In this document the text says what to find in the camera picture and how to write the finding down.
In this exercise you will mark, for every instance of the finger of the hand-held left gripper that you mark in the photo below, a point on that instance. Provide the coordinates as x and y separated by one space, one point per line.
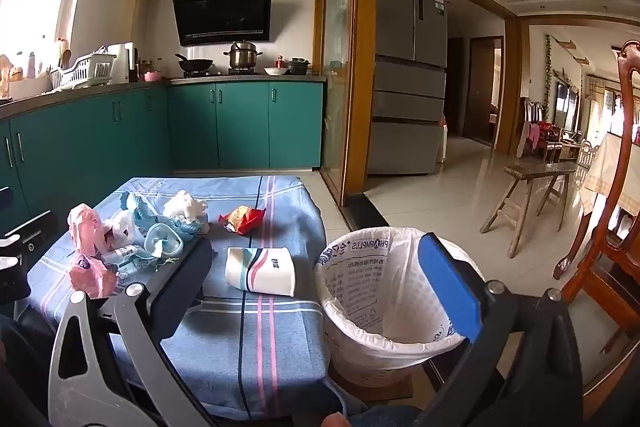
15 284
35 237

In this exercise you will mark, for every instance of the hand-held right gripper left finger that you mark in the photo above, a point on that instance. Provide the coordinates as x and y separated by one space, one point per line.
180 287

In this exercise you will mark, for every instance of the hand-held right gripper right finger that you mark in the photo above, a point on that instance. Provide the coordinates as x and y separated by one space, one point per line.
445 277

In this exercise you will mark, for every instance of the blue face mask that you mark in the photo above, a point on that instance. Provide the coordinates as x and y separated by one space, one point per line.
162 237

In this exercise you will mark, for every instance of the striped white paper cup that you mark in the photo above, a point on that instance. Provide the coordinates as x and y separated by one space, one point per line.
255 269

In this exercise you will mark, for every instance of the white plastic bag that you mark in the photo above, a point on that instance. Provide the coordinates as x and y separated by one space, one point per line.
125 227

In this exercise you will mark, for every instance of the bin with white plastic liner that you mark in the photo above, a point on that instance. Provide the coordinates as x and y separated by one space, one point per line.
360 287

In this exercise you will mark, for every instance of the red snack wrapper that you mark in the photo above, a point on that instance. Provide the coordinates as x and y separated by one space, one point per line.
240 219

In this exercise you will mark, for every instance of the pink plastic bag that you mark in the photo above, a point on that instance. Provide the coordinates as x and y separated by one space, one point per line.
85 224

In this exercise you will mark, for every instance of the small white printed packet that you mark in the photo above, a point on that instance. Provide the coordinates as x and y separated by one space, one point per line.
122 252

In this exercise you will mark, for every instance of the pink packet with round logo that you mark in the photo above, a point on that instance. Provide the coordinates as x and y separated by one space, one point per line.
95 279

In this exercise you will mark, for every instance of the crumpled white tissue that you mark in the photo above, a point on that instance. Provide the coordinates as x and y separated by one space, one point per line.
185 207

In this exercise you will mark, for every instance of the light blue textured cloth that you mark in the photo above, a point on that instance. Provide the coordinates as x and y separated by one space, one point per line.
137 207

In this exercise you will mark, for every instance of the blue striped tablecloth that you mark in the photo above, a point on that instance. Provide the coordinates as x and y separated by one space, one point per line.
260 347

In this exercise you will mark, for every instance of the brown wooden stool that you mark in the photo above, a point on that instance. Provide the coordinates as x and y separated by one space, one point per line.
370 389

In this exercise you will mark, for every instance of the row of small bottles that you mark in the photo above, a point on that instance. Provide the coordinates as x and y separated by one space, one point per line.
35 64

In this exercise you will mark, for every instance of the wooden bench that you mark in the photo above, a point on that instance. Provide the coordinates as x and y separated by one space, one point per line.
540 169

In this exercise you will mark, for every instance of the white dish rack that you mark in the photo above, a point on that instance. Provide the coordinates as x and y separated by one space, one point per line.
82 74

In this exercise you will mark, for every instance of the carved wooden chair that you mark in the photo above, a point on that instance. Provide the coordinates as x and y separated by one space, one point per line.
600 277

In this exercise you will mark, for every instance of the wooden chair with pink cloth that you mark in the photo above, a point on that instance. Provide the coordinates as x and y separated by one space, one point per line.
534 132

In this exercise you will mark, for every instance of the teal base cabinets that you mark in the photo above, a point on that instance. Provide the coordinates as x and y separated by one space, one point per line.
240 127

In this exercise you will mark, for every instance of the white electric kettle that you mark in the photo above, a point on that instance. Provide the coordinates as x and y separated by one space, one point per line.
120 64

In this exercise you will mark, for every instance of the dark wooden door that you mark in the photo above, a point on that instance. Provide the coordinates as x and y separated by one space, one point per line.
477 92

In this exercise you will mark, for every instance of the pink bowl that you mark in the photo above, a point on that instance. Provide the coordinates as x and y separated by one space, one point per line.
151 76

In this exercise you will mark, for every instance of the dining table with checked cloth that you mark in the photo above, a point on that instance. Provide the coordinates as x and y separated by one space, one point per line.
607 167

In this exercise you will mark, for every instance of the silver refrigerator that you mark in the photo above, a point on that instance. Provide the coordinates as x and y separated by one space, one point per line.
405 72

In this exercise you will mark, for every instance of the gas stove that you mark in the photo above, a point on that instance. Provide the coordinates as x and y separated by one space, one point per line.
220 73

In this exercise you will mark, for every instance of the black wok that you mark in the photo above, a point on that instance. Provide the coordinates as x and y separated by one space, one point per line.
196 64

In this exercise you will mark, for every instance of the green vine garland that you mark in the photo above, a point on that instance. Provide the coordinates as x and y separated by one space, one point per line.
548 77

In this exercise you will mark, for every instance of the white bowl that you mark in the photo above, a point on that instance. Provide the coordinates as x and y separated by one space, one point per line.
276 71

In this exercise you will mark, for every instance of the steel stock pot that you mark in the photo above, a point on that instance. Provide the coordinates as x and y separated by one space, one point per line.
242 57

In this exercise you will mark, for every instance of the wood framed glass sliding door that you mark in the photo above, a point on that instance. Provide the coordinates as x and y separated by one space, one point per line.
340 57

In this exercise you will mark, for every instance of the black lidded pot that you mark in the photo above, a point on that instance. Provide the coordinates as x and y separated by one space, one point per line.
298 67

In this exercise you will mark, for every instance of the black range hood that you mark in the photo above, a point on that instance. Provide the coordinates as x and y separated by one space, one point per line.
225 14

